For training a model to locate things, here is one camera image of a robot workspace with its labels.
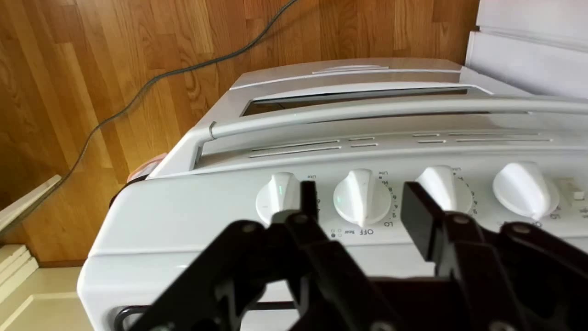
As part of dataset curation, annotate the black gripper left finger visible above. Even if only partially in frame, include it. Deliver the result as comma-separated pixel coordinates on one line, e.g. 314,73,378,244
126,179,400,331

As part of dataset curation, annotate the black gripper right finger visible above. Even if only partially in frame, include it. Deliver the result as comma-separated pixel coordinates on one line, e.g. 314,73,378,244
400,179,588,331

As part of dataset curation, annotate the white stove knob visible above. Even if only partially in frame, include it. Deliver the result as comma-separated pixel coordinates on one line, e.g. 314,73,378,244
415,163,476,216
330,168,397,227
490,159,562,222
253,170,305,225

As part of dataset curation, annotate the black cast iron stove grate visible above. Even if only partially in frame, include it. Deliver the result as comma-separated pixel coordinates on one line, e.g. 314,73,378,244
112,297,297,331

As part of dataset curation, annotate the white gas stove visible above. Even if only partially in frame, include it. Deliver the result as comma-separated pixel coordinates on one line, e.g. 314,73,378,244
75,56,588,331

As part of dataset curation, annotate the white refrigerator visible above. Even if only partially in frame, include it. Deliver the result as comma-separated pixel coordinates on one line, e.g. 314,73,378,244
463,0,588,102

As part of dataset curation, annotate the white wooden door trim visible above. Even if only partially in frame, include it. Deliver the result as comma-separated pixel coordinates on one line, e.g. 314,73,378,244
0,172,84,331

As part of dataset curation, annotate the white oven door handle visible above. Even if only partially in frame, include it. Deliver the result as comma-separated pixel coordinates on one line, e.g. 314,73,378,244
207,97,588,143

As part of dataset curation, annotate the grey cable on floor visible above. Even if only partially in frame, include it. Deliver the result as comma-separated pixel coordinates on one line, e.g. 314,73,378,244
60,0,301,185

